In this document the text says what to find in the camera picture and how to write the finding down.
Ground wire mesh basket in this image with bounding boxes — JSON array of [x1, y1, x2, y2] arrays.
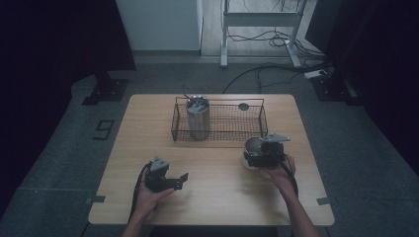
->
[[170, 96, 269, 143]]

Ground stainless steel cup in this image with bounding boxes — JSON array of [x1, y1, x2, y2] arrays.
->
[[186, 95, 211, 141]]

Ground white power strip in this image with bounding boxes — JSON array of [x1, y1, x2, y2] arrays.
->
[[303, 68, 329, 80]]

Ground black stand base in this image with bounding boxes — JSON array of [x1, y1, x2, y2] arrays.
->
[[310, 74, 364, 107], [81, 70, 130, 107]]

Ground person's left hand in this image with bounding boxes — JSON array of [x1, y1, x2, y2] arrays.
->
[[135, 179, 176, 216]]

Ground metal utensil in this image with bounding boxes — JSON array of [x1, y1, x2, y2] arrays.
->
[[182, 94, 206, 111]]

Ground white desk frame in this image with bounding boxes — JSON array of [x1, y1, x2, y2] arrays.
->
[[219, 0, 318, 69]]

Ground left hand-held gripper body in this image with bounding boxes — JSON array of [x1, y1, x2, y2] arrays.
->
[[143, 155, 175, 194]]

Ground black floor cables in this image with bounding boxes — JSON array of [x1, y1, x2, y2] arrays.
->
[[222, 29, 332, 95]]

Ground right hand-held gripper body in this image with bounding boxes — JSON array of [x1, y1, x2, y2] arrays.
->
[[259, 131, 292, 168]]

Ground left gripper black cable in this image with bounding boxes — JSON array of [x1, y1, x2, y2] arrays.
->
[[128, 162, 153, 222]]

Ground person's right hand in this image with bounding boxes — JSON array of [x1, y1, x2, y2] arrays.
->
[[259, 155, 296, 196]]

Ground dark curtain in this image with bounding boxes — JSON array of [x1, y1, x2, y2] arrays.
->
[[0, 0, 137, 211], [305, 0, 419, 176]]

